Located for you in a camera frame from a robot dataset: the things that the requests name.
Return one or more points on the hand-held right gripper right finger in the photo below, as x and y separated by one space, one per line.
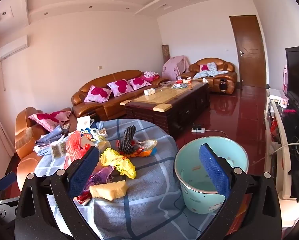
214 172

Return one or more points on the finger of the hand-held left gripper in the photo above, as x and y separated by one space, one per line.
7 181

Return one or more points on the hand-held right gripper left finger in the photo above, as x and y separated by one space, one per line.
83 172

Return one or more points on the purple snack wrapper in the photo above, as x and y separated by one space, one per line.
102 177

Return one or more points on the light blue plastic trash bucket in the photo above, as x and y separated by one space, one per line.
189 165

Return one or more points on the small red snack wrapper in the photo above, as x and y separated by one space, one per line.
83 200

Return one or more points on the red printed plastic bag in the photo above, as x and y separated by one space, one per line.
74 145

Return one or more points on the yellow sponge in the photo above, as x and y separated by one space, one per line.
109 190

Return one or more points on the white yellow plastic bag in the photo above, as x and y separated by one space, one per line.
100 140

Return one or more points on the black corrugated paper piece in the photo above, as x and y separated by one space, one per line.
128 140

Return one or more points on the orange snack wrapper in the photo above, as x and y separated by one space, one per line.
142 153

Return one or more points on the clear plastic wrapper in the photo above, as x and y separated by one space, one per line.
148 143

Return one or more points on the dark seaweed packet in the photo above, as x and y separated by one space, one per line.
63 148
55 152

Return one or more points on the white power strip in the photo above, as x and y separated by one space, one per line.
198 130

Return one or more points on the folded blue checked sheets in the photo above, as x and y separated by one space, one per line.
49 138

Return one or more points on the brown leather chaise sofa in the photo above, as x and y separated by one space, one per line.
27 135

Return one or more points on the pink floral pillow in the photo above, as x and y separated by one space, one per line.
120 87
139 83
63 116
44 120
204 67
98 93

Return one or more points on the long brown leather sofa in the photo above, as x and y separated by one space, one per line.
109 105

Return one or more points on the white television stand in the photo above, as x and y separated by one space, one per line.
279 130

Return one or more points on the dark wooden coffee table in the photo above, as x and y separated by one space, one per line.
164 105

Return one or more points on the orange label jar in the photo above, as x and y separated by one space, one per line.
189 83

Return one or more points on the pile of small packets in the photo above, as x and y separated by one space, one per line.
179 86

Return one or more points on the brown leather armchair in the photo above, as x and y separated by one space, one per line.
229 80

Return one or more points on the white printed mug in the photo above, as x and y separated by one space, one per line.
283 103

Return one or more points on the small pink object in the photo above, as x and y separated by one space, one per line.
290 110

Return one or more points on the red white small box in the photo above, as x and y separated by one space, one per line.
178 79

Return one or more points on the white flat box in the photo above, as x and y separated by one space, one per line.
277 94

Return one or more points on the light blue blanket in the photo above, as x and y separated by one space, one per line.
212 71

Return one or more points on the white tissue box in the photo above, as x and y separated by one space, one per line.
149 92

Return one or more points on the pink cloth cover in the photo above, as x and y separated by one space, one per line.
175 66

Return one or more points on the small-flowered pink cushion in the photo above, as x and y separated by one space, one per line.
151 75

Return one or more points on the pink toy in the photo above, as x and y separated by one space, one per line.
285 80

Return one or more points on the brown wooden door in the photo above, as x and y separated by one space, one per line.
248 52

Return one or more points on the tall patterned cylinder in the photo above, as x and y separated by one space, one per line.
165 53

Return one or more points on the white air conditioner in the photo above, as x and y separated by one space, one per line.
13 47

